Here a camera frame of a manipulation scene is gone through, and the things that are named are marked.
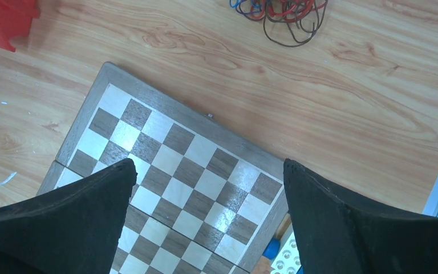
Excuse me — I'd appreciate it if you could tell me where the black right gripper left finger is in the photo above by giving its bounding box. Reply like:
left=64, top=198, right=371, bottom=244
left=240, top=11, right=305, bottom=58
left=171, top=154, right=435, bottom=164
left=0, top=158, right=137, bottom=273

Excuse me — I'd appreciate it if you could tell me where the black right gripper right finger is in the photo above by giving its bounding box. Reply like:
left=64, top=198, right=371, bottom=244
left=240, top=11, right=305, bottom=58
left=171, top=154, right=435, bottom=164
left=283, top=159, right=438, bottom=273

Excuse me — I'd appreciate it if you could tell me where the white toy block vehicle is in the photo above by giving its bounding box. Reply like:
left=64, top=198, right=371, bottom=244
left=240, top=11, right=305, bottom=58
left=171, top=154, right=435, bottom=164
left=263, top=224, right=302, bottom=274

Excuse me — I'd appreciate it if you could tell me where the red plastic compartment tray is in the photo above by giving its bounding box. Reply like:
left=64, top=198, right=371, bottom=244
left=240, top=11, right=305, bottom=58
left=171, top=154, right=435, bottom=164
left=0, top=0, right=40, bottom=52

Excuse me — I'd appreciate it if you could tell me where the wooden chessboard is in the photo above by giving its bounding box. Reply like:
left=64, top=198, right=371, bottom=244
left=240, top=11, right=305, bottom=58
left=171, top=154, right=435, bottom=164
left=39, top=62, right=287, bottom=273

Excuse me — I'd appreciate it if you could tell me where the brown cable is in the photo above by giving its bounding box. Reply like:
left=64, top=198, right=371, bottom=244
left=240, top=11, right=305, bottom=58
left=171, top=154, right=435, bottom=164
left=262, top=0, right=329, bottom=49

